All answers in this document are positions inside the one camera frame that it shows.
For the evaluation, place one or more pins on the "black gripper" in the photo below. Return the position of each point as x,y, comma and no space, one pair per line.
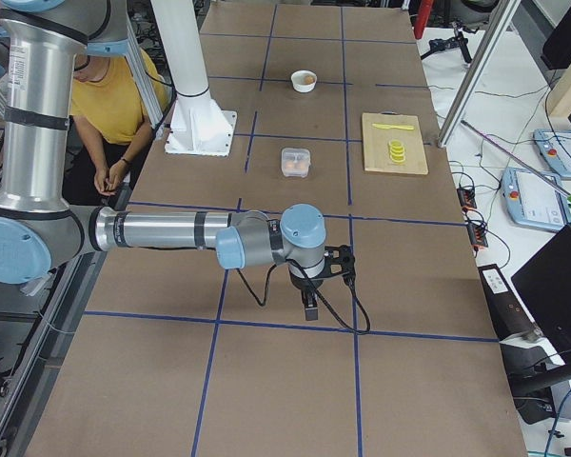
306,285

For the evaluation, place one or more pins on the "clear plastic egg box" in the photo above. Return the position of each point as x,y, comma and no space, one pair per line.
295,162

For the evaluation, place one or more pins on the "black electronics box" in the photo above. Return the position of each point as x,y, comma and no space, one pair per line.
507,315

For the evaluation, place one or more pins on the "front lemon slice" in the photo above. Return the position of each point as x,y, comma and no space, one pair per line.
397,159

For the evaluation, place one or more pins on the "wooden cutting board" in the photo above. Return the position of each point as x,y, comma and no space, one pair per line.
376,149

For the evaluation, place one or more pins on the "back lemon slice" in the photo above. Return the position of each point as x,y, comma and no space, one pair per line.
395,144

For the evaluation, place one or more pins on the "yellow plastic knife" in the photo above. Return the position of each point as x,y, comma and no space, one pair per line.
392,126

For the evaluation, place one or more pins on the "white ceramic bowl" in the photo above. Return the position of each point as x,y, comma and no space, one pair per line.
296,81

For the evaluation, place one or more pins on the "near blue teach pendant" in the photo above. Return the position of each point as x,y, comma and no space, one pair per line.
531,203

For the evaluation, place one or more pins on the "blue teach pendant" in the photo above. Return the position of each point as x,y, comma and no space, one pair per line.
531,203
555,149

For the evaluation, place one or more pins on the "black monitor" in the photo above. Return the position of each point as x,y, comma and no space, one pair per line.
544,284

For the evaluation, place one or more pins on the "person in yellow shirt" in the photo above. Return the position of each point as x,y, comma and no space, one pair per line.
113,124

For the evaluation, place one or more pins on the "far blue teach pendant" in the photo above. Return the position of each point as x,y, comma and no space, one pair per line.
555,149

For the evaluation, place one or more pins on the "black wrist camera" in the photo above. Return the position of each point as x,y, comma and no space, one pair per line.
340,261

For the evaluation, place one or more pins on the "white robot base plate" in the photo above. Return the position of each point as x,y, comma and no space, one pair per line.
198,132

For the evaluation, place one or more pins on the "green handled reacher grabber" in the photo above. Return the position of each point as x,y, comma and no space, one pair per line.
519,161

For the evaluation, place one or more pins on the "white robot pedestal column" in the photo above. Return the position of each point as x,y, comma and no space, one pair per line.
179,33

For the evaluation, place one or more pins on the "aluminium frame post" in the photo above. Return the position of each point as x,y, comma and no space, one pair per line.
498,24

